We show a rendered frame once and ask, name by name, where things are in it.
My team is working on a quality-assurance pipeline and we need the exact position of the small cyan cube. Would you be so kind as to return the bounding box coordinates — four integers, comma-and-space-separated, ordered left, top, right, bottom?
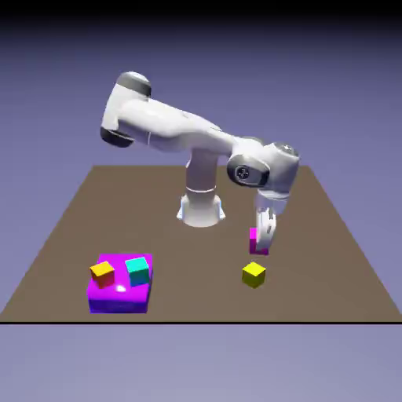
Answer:
124, 256, 151, 287

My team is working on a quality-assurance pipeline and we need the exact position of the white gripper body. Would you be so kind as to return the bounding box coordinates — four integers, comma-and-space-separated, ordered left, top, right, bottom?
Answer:
254, 206, 278, 253

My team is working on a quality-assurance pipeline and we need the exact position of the small yellow cube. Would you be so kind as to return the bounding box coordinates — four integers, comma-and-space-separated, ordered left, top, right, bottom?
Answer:
241, 261, 267, 289

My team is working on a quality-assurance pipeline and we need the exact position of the small magenta cube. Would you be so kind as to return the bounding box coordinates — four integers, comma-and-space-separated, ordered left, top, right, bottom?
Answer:
249, 227, 270, 256

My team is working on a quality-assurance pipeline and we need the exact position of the large magenta box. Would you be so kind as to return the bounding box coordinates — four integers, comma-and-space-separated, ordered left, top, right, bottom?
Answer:
86, 253, 154, 314

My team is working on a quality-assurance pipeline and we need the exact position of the small orange cube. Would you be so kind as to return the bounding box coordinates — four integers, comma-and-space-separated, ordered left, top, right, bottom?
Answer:
89, 260, 115, 289

